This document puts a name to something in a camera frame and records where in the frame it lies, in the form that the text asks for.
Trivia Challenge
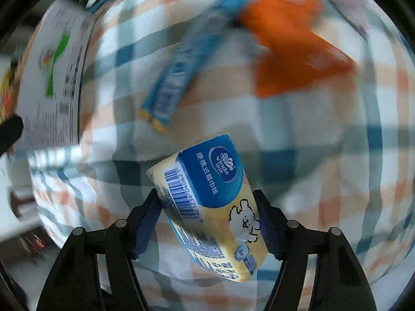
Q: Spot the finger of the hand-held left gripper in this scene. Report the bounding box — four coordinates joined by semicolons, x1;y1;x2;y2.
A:
0;116;24;157

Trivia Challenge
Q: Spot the white printed cardboard box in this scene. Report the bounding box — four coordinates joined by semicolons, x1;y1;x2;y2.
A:
13;0;95;148

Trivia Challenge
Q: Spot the plaid bed sheet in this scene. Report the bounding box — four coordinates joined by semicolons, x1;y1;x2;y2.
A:
29;0;410;311

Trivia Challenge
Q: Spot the yellow blue tissue pack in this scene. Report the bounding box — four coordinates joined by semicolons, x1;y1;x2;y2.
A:
146;133;269;284

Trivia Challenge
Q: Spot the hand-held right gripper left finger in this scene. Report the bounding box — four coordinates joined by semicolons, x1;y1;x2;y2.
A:
36;188;163;311

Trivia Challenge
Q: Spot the orange packet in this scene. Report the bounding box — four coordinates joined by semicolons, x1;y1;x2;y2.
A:
238;0;357;98

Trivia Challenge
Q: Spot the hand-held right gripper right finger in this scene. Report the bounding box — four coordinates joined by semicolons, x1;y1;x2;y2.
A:
252;189;378;311

